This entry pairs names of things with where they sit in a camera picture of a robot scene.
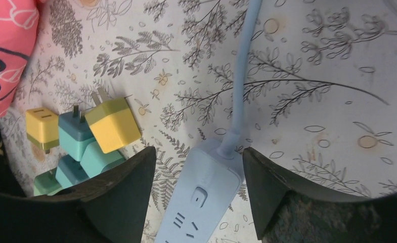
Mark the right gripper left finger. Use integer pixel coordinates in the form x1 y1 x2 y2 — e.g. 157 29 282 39
0 146 156 242

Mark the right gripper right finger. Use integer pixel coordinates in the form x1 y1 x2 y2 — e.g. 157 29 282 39
243 147 397 242

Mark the green plug cube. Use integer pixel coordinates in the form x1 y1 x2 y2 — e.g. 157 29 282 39
33 168 63 196

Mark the blue power strip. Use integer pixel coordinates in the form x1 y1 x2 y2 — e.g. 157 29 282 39
155 1 262 243

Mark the teal plug cube right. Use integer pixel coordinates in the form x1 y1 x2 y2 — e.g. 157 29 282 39
80 141 125 178

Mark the teal plug cube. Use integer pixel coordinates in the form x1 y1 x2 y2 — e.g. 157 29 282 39
58 105 96 161
55 155 89 189
80 141 125 178

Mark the teal plug cube middle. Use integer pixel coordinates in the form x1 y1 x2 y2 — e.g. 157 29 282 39
55 155 89 189

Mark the teal plug cube upper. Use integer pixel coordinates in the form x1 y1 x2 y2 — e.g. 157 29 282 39
58 105 96 161

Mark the yellow plug cube top-right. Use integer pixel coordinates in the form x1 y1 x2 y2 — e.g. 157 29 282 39
84 87 142 153

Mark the yellow plug cube top-left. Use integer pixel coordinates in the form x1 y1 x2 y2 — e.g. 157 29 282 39
25 107 59 154

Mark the floral table mat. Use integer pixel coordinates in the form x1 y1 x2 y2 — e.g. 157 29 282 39
1 1 397 242

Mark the pink patterned bag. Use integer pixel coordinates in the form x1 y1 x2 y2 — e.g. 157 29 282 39
0 0 39 117

